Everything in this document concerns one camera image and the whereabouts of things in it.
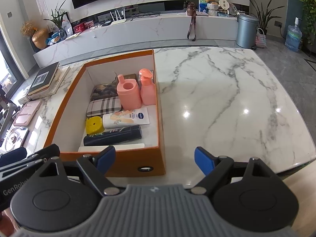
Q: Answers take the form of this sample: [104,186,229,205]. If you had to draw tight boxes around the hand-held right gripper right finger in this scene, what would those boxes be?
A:
[191,147,278,195]

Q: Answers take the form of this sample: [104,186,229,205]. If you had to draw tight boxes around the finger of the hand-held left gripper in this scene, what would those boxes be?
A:
[0,147,27,167]
[0,144,61,176]

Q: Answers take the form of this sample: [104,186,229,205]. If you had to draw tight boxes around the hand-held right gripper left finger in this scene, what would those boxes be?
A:
[38,146,127,197]

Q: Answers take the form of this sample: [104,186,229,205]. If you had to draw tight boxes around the orange cardboard box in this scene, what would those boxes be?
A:
[44,49,166,178]

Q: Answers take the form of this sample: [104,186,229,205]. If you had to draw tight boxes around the dark blue bottle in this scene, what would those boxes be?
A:
[83,125,143,147]

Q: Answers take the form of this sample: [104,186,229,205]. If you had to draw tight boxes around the yellow tape measure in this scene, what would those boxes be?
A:
[86,116,104,135]

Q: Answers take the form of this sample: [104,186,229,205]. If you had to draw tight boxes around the white cream tube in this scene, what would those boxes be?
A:
[102,108,150,129]

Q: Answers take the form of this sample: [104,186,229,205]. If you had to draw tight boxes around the plaid glasses case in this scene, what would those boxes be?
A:
[86,96,123,118]

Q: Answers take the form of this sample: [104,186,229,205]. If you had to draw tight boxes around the pink spouted container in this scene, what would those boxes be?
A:
[116,74,143,110]

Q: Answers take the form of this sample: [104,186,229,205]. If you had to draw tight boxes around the pink pump bottle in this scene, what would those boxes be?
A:
[138,69,156,105]

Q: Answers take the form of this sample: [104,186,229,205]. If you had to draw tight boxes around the pink compartment case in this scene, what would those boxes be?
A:
[12,100,42,126]

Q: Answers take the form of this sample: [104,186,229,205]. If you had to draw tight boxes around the black chair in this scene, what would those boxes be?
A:
[0,83,22,129]

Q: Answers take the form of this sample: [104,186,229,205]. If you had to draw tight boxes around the stack of pale books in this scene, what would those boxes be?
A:
[27,65,71,101]

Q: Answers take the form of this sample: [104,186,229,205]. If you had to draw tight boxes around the black hardcover book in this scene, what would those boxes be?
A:
[27,62,60,96]

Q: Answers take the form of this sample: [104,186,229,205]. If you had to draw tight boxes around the blue snack packets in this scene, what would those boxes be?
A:
[45,32,61,45]

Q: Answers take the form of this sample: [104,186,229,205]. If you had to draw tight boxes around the golden vase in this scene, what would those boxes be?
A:
[32,28,49,50]

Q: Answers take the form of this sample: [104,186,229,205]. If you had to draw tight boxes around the dried flower bunch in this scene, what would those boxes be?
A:
[20,21,38,38]

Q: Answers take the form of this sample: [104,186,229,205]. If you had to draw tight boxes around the green plant in glass vase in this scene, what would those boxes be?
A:
[43,0,71,39]

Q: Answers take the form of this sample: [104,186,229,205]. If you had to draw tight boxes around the woven checked bag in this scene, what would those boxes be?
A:
[255,28,268,49]

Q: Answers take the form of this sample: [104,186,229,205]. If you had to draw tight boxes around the grey trash can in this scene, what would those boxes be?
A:
[236,13,259,49]

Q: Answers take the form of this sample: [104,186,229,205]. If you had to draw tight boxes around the white marble tv console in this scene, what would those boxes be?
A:
[33,12,238,68]

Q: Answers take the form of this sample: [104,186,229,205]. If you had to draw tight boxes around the white router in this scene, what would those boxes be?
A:
[110,8,127,26]

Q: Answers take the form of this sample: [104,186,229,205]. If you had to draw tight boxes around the brown bottle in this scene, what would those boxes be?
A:
[186,2,197,17]

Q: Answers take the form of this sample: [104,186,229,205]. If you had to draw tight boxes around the blue water jug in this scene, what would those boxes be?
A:
[285,17,303,52]

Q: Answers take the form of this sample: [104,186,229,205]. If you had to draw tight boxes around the green and blue painting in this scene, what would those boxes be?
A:
[198,0,229,13]

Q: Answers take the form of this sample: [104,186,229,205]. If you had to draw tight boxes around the snake plant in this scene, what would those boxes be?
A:
[245,0,285,34]

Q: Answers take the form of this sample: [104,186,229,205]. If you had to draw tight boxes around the hanging ivy plant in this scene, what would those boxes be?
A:
[293,0,316,45]

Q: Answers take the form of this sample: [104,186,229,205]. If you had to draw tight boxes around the dark sliding door frame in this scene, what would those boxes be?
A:
[0,27,25,82]

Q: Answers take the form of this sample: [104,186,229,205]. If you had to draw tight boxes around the brown bottle strap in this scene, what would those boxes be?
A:
[187,15,197,41]

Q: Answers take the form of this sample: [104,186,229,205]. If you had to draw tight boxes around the black cables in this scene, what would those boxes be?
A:
[130,13,161,21]

